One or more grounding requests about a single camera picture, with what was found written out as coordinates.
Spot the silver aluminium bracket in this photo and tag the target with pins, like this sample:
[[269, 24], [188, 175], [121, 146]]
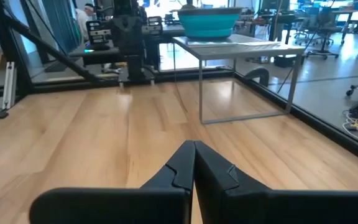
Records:
[[9, 85]]

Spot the blue collapsible bowl grey rim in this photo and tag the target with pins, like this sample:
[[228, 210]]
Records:
[[210, 26]]

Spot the person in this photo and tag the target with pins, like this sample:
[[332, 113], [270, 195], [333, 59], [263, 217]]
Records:
[[82, 21]]

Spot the dark grey computer desk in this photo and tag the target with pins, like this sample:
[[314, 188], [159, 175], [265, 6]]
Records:
[[104, 59]]

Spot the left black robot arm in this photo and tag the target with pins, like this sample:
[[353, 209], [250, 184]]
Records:
[[135, 70]]

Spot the grey perforated metal riser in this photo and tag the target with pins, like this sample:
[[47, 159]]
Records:
[[244, 48]]

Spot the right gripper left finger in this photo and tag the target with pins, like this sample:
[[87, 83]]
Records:
[[120, 205]]

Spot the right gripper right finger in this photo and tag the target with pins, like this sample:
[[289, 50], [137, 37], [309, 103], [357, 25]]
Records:
[[259, 208]]

